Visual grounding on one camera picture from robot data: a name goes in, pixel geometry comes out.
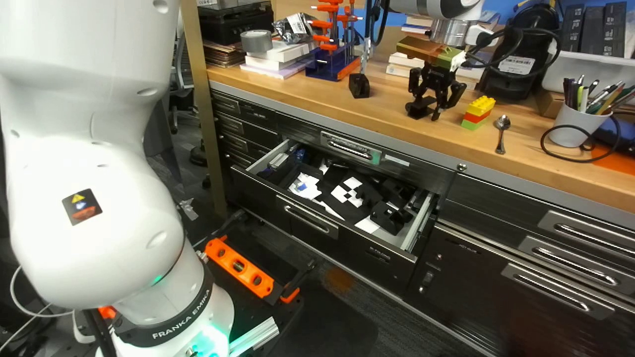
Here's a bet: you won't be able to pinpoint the wooden post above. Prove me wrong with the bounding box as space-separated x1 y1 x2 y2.
177 0 231 227

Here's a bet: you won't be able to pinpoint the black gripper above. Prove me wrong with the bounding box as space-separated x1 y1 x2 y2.
403 64 467 124

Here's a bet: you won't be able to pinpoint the black looped cable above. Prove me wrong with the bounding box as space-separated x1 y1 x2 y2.
540 122 628 165

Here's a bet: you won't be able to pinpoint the black drawer cabinet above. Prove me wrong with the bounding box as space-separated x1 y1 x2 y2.
211 82 635 357

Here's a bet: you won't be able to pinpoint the pale green metal plate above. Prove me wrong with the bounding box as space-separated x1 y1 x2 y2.
227 316 284 357

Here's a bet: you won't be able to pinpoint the black white checker sheet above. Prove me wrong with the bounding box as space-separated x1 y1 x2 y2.
290 162 380 225

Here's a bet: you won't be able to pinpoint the orange hex keys blue stand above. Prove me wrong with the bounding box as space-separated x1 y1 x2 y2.
304 0 366 84

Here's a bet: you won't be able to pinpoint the yellow green red brick stack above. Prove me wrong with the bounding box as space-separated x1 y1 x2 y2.
461 94 499 134

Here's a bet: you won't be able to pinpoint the black low drawer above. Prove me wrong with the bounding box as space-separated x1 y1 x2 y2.
191 207 326 314

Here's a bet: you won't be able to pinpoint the metal spoon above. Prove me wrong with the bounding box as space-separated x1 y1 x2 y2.
493 114 514 158

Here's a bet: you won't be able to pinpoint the black plastic block piece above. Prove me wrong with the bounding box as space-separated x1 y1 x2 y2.
348 72 374 102

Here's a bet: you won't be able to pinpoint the blue board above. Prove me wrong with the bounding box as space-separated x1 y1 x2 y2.
479 0 558 27

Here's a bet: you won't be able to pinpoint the cup of pens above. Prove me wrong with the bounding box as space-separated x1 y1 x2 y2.
562 78 578 112

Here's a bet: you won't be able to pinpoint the white blue box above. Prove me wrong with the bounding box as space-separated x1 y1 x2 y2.
356 215 383 239

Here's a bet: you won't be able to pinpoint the white pen cup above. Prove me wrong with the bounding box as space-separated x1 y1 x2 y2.
550 102 614 152

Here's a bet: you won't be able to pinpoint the black device with white label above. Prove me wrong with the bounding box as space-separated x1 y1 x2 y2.
475 3 562 102

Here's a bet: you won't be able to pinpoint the white plastic bin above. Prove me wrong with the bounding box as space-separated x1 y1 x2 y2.
542 37 635 96

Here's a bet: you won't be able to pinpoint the white floor cable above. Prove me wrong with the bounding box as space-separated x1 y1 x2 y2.
6 265 76 340

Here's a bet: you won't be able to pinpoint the silver foil bag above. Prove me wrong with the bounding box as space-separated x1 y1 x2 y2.
274 11 316 46

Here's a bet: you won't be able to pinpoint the grey duct tape roll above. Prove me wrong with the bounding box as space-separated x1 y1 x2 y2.
239 29 274 58

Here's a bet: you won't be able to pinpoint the yellow pencil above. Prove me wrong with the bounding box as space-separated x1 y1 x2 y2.
598 84 628 116

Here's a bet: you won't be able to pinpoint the grey tool drawer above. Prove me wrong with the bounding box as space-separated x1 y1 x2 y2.
229 136 465 281

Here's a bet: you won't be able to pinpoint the stack of books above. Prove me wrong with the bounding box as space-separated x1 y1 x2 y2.
385 17 465 80

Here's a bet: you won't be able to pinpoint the black boxes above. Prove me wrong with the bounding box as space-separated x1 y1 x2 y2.
556 0 632 58

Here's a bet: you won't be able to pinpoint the gold green wrist camera box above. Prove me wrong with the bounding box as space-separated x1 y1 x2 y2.
395 33 469 74

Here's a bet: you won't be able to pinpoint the black printer box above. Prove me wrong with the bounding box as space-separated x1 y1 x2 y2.
197 3 276 48

